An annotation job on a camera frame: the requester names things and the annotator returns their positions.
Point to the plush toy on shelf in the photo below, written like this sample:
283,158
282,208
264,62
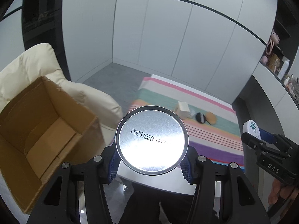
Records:
271,61

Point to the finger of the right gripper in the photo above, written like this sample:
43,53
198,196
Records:
258,145
267,137

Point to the white round compact case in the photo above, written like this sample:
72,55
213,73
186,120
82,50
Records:
252,128

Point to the striped colourful rug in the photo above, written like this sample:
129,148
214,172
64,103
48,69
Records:
221,142

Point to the person right hand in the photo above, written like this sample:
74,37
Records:
279,191

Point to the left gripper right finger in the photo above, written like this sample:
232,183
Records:
198,170

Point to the white spray bottle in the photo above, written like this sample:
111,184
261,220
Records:
283,69

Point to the clear plastic wrapper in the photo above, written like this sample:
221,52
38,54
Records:
192,113

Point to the red metal tin can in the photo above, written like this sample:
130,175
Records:
151,140

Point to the pink hanging bag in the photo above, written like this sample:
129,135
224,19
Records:
273,41

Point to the cream padded armchair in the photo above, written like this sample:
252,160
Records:
40,60

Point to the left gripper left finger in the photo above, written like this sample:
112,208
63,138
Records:
99,171

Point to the brown cardboard box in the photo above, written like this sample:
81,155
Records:
42,127

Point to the white small carton box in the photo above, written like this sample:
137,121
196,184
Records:
182,110

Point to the black wall panel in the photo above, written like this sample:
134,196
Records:
42,23

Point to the tan makeup sponge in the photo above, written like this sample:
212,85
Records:
211,118

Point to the black round powder puff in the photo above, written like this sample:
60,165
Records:
200,118

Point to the white low table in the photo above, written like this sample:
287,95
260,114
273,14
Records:
171,182

